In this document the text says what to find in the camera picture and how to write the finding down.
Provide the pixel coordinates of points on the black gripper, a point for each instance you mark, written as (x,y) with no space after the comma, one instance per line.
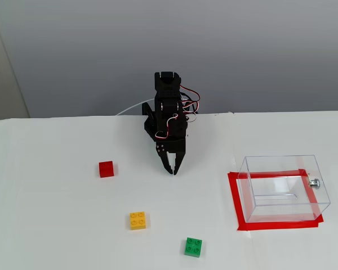
(177,147)

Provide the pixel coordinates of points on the red lego brick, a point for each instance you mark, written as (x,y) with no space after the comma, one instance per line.
(106,169)

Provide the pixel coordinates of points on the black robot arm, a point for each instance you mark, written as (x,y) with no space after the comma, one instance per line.
(167,84)

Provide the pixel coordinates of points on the yellow lego brick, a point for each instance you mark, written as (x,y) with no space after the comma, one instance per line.
(138,221)

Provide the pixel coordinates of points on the green lego brick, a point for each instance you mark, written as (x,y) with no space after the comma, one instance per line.
(193,247)

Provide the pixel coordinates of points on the transparent plastic box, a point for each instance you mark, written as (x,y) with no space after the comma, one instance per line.
(281,208)

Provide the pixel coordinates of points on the silver box lock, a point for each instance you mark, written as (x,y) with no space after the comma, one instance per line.
(315,183)

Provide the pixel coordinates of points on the red tape frame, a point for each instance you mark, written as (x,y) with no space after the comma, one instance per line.
(270,225)

